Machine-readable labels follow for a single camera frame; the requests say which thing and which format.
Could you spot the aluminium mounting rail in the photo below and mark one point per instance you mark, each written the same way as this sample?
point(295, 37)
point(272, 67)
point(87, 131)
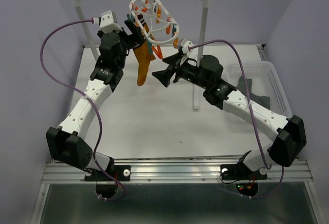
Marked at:
point(171, 171)

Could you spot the orange clothes peg right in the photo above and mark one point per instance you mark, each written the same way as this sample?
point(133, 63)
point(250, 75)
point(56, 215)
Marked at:
point(157, 50)

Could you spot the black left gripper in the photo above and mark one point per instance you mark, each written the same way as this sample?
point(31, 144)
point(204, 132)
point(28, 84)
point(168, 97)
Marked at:
point(135, 38)

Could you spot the teal clothes peg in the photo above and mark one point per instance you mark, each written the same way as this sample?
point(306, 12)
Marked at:
point(174, 30)
point(129, 16)

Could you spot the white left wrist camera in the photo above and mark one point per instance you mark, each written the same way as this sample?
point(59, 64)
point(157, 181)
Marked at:
point(107, 22)

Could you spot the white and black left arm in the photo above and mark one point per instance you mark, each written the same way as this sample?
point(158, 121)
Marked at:
point(66, 142)

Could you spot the teal clothes peg right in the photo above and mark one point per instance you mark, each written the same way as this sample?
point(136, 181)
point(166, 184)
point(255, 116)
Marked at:
point(174, 30)

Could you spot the white plastic basket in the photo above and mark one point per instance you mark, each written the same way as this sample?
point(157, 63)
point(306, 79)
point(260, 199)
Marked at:
point(265, 82)

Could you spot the white clip hanger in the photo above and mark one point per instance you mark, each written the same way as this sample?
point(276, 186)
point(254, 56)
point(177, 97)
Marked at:
point(154, 21)

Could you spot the white clothes rack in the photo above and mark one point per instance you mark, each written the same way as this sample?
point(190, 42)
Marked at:
point(200, 41)

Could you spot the grey sock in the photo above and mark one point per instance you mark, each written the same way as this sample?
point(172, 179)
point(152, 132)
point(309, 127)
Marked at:
point(264, 101)
point(241, 86)

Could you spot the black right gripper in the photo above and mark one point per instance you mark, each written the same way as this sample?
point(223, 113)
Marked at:
point(165, 75)

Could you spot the orange brown sock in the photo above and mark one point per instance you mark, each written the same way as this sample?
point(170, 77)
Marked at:
point(144, 56)

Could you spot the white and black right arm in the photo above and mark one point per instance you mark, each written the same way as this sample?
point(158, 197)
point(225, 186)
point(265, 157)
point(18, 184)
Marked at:
point(287, 135)

